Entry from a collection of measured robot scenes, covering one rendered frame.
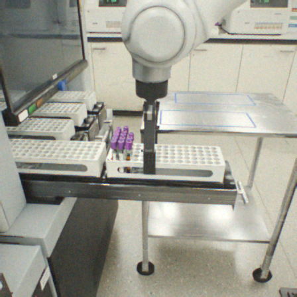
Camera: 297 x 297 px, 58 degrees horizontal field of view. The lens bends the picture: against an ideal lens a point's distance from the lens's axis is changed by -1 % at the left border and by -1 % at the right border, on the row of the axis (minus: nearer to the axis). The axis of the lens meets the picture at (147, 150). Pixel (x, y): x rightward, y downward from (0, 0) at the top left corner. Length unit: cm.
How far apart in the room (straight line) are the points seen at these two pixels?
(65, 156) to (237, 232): 90
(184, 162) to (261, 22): 248
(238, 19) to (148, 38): 263
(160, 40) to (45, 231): 52
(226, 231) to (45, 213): 86
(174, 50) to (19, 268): 52
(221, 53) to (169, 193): 241
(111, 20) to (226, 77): 130
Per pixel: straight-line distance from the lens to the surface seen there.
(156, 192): 70
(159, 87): 61
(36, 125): 95
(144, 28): 38
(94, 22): 302
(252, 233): 138
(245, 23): 301
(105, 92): 313
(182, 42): 39
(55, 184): 75
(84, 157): 72
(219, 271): 156
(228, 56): 301
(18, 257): 69
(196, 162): 70
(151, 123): 60
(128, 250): 161
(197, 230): 133
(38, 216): 77
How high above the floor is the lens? 122
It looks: 30 degrees down
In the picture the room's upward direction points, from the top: straight up
